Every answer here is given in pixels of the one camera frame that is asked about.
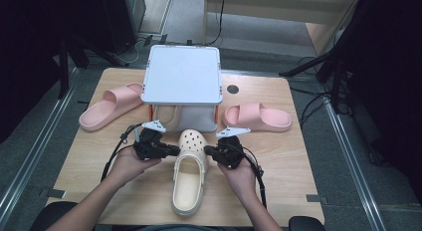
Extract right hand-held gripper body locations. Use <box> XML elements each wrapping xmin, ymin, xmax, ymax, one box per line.
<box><xmin>215</xmin><ymin>125</ymin><xmax>252</xmax><ymax>170</ymax></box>

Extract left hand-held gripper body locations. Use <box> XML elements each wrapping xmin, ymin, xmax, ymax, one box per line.
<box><xmin>132</xmin><ymin>120</ymin><xmax>167</xmax><ymax>161</ymax></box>

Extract pink slide slipper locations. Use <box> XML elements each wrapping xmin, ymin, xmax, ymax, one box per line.
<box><xmin>222</xmin><ymin>102</ymin><xmax>293</xmax><ymax>133</ymax></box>
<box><xmin>79</xmin><ymin>82</ymin><xmax>145</xmax><ymax>132</ymax></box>

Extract white two-tier shoe rack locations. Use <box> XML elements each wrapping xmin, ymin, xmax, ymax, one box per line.
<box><xmin>140</xmin><ymin>44</ymin><xmax>224</xmax><ymax>133</ymax></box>

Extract person's left hand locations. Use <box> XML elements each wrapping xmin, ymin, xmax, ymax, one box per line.
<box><xmin>107</xmin><ymin>144</ymin><xmax>162</xmax><ymax>189</ymax></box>

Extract person's right hand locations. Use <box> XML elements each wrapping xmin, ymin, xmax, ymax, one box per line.
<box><xmin>217</xmin><ymin>156</ymin><xmax>259</xmax><ymax>201</ymax></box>

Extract person's grey clothing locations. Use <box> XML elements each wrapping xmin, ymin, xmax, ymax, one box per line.
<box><xmin>132</xmin><ymin>224</ymin><xmax>240</xmax><ymax>231</ymax></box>

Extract black tape strip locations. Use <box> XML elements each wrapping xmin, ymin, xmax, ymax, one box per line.
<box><xmin>39</xmin><ymin>187</ymin><xmax>67</xmax><ymax>200</ymax></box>
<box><xmin>306</xmin><ymin>193</ymin><xmax>329</xmax><ymax>206</ymax></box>

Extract black tripod stand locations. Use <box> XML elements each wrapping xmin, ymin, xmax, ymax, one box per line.
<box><xmin>56</xmin><ymin>33</ymin><xmax>130</xmax><ymax>100</ymax></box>
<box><xmin>278</xmin><ymin>41</ymin><xmax>352</xmax><ymax>114</ymax></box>

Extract light wooden partition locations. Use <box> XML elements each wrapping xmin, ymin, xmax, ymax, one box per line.
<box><xmin>202</xmin><ymin>0</ymin><xmax>363</xmax><ymax>57</ymax></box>

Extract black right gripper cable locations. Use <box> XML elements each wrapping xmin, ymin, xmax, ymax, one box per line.
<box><xmin>240</xmin><ymin>145</ymin><xmax>269</xmax><ymax>210</ymax></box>

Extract white floor cable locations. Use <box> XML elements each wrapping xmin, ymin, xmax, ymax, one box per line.
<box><xmin>113</xmin><ymin>40</ymin><xmax>141</xmax><ymax>65</ymax></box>

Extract black floor cables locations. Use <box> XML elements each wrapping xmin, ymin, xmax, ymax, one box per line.
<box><xmin>290</xmin><ymin>55</ymin><xmax>334</xmax><ymax>127</ymax></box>

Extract metal floor rail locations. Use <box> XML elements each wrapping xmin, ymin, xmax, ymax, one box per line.
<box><xmin>321</xmin><ymin>97</ymin><xmax>388</xmax><ymax>231</ymax></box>
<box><xmin>0</xmin><ymin>67</ymin><xmax>82</xmax><ymax>220</ymax></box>

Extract black hanging cable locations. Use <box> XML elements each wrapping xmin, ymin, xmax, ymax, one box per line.
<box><xmin>206</xmin><ymin>0</ymin><xmax>228</xmax><ymax>47</ymax></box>

